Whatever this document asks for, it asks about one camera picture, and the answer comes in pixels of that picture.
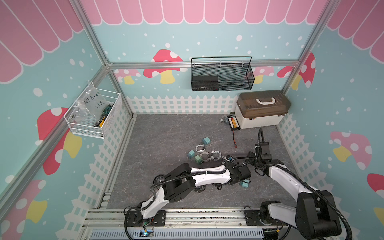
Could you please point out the red black charger lead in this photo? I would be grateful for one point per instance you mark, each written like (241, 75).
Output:
(234, 139)

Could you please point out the black box in basket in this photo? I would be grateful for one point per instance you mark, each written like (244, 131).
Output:
(205, 83)

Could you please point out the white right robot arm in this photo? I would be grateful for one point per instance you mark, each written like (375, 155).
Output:
(314, 215)

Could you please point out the teal wall charger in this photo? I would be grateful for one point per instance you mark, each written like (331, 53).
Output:
(206, 141)
(191, 154)
(244, 184)

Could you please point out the brown lid storage box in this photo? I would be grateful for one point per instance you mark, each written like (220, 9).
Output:
(261, 109)

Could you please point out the black yellow battery charger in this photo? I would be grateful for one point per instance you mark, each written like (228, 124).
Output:
(234, 124)

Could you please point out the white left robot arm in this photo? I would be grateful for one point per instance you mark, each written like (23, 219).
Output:
(180, 182)

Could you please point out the white wire wall basket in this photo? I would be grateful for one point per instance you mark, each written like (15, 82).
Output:
(86, 128)

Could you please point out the black wire mesh wall basket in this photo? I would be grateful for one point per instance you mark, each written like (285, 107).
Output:
(234, 73)

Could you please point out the green wall charger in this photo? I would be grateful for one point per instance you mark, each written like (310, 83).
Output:
(198, 160)

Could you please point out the green tool in basket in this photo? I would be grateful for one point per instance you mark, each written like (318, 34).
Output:
(103, 117)

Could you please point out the clear labelled plastic bag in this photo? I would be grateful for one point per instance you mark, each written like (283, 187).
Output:
(90, 104)

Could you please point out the white coiled cable small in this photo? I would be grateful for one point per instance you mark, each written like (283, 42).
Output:
(200, 148)

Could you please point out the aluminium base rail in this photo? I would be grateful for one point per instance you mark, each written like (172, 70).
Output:
(182, 224)

